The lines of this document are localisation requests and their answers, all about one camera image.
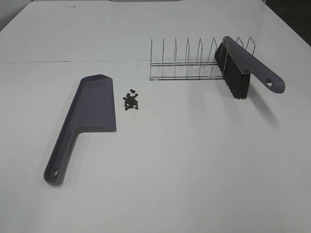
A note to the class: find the pile of coffee beans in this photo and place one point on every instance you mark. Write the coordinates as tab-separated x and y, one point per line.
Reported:
130	100

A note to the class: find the grey plastic dustpan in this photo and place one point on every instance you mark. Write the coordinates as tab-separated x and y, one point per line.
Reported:
92	110

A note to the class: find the grey hand brush black bristles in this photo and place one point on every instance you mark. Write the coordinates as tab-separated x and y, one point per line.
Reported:
237	65

